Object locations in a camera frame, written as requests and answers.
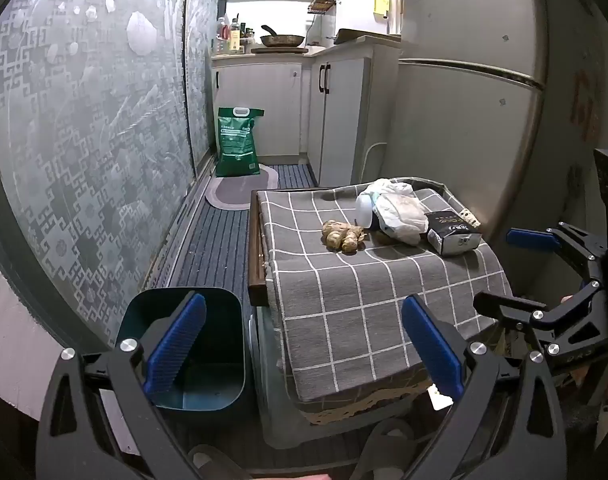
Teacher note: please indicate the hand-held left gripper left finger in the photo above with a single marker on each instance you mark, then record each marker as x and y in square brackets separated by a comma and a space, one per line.
[176, 345]

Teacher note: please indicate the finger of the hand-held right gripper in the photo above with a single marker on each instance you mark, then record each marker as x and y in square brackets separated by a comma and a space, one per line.
[504, 306]
[531, 239]

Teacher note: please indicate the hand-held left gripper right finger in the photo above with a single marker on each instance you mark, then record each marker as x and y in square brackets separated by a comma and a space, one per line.
[431, 345]

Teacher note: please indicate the teal plastic waste bin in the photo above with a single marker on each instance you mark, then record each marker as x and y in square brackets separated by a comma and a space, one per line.
[218, 340]

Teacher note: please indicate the black paper carton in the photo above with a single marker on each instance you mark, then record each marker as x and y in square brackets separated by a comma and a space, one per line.
[451, 235]

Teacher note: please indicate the ginger root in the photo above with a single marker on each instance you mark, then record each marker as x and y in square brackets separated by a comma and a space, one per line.
[344, 237]

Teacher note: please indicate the translucent white plastic bowl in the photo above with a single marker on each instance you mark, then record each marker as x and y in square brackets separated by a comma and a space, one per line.
[364, 212]

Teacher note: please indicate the grey checked tablecloth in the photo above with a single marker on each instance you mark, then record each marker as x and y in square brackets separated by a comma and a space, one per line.
[364, 300]

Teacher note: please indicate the tan patterned cloth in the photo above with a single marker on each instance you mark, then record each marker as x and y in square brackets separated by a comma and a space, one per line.
[364, 405]

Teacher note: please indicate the striped dark floor rug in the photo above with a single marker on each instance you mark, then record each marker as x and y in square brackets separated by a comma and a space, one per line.
[218, 250]

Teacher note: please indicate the grey slipper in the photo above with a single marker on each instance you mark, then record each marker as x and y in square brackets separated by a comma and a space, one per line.
[389, 440]
[213, 462]

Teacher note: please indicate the clear plastic storage box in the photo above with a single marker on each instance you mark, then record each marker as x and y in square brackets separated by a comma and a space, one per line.
[279, 410]

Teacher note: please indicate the silver refrigerator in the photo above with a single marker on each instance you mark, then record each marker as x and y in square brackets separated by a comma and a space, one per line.
[459, 125]

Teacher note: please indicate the oval purple floor mat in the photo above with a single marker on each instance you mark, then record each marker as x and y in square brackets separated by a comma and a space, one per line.
[241, 187]

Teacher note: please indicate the white pipe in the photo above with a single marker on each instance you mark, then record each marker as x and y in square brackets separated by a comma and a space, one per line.
[371, 147]

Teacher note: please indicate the patterned frosted sliding door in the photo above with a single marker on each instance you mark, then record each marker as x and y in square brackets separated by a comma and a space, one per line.
[83, 160]
[201, 85]

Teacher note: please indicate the green rice bag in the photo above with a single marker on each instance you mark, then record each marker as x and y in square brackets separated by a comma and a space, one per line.
[237, 140]

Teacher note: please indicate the white under-counter cabinet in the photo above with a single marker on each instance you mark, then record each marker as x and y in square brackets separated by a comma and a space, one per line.
[264, 105]

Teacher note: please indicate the dark board on counter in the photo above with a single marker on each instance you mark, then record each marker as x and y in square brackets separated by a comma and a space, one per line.
[364, 35]

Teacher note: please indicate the flat stove under pan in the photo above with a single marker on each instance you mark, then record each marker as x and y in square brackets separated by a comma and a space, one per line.
[279, 50]

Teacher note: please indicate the row of condiment bottles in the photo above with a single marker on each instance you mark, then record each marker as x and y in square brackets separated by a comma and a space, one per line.
[233, 37]

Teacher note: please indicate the frying pan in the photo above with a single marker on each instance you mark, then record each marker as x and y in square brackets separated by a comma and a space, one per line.
[283, 39]

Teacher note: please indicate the wall spice rack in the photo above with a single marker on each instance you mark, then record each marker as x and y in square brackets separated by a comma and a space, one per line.
[323, 2]

